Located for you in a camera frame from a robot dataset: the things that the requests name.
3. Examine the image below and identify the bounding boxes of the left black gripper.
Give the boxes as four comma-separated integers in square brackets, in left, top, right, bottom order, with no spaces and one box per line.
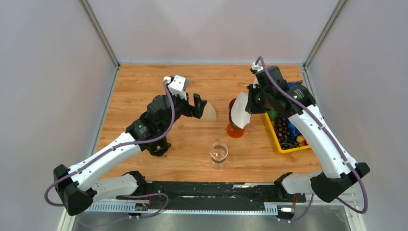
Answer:
[160,84,207,133]

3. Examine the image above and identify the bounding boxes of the white paper coffee filter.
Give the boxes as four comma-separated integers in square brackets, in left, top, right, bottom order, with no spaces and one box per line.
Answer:
[231,92,251,128]

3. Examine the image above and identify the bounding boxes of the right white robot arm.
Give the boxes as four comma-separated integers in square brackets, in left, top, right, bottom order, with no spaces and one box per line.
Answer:
[245,64,370,203]

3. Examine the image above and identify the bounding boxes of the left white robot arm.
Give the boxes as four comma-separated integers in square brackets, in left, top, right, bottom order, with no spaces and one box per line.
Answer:
[53,94,217,216]

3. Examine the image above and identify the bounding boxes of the brown paper coffee filter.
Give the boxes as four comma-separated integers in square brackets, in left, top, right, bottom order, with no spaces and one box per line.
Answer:
[201,101,217,121]

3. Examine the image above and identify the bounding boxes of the olive plastic coffee dripper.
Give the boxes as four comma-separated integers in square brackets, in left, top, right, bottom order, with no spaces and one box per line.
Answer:
[147,139,171,157]

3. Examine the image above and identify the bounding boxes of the green lime lower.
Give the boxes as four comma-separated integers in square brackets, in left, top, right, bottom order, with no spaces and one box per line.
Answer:
[267,109,280,121]

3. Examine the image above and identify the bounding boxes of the orange glass carafe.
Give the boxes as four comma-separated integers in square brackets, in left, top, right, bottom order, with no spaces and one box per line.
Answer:
[227,122,245,138]

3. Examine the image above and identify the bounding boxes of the dark grape bunch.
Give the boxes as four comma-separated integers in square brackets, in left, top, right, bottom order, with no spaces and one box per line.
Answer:
[274,116,299,150]

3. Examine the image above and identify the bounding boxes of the blue chips bag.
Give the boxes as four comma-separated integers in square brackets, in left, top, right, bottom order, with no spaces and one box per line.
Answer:
[288,80,303,138]

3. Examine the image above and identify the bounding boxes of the clear glass beaker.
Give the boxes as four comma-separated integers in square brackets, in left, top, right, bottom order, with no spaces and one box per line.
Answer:
[208,143,229,170]

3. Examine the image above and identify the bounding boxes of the yellow plastic tray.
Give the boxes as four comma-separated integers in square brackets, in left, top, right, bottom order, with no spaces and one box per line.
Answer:
[263,112,311,154]

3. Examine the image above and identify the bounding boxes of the red apples cluster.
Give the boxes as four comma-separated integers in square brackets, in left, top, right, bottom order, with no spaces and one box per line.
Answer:
[296,134,308,147]

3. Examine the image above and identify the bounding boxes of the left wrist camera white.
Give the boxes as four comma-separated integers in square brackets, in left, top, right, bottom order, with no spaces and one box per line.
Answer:
[163,75,189,100]

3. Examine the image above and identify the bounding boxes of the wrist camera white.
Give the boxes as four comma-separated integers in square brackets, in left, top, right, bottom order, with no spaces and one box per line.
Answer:
[250,63,264,89]
[163,75,189,100]

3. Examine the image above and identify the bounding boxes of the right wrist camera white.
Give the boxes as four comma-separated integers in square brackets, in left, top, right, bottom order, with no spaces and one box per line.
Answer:
[250,63,264,89]

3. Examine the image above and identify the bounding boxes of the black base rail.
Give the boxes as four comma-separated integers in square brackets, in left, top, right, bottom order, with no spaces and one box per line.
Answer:
[116,181,306,213]

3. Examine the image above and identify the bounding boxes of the aluminium frame post right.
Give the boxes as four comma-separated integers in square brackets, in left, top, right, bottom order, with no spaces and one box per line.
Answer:
[303,0,348,70]

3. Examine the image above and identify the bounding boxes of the aluminium frame post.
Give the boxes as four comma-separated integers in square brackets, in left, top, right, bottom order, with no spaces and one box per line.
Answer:
[79,0,120,70]
[303,0,348,70]

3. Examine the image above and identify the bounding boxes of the aluminium frame post left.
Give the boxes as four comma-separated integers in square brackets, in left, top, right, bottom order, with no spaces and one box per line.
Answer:
[79,0,120,70]

